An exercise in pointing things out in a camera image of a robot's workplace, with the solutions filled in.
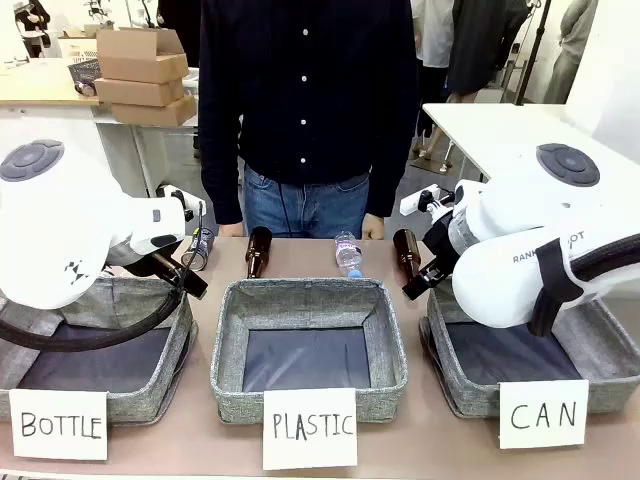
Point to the bystander in dark jacket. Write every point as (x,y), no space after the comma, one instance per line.
(485,45)

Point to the white paper sign BOTTLE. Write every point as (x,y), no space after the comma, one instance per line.
(60,425)

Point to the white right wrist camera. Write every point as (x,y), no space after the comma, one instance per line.
(417,200)

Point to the bystander in white shirt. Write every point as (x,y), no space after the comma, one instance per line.
(432,40)

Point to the person right hand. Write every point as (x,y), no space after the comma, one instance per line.
(231,230)

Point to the white table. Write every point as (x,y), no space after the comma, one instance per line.
(475,125)

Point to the clear plastic bottle blue cap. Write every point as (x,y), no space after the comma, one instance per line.
(348,255)

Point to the open brown cardboard box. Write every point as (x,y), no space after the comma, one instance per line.
(140,55)

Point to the grey fabric basket plastic label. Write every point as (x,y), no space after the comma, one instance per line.
(310,300)

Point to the person left forearm navy sleeve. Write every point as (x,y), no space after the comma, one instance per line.
(395,170)

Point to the person left hand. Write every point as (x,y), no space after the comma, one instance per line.
(373,227)

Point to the grey fabric basket can label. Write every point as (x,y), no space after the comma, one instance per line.
(465,390)

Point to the black tripod stand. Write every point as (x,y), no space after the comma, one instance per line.
(532,55)

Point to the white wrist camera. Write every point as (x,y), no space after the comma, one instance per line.
(175,197)
(417,200)

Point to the grey fabric basket bottle label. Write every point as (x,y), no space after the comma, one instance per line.
(165,390)

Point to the white paper sign PLASTIC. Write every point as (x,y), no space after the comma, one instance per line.
(310,427)

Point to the brown glass bottle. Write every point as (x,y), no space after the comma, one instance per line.
(406,252)
(258,250)

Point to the person right forearm navy sleeve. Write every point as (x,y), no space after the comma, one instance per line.
(222,175)

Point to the closed brown cardboard box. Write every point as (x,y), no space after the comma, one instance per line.
(155,112)
(140,92)

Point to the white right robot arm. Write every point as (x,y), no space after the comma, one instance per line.
(500,290)

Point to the bystander in grey clothes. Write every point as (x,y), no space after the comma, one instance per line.
(570,55)

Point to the person in navy shirt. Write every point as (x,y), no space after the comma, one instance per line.
(310,100)

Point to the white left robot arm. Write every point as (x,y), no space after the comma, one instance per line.
(50,225)

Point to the white paper sign CAN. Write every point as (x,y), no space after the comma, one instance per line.
(544,415)

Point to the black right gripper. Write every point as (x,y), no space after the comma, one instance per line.
(442,242)

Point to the light wooden table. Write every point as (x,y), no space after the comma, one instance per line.
(40,85)

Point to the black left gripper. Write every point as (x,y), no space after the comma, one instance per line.
(142,262)

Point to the black mesh basket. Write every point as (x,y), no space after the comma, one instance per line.
(84,72)

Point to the dark printed metal can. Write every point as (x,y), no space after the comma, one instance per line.
(199,250)

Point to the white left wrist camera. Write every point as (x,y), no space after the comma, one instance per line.
(175,197)

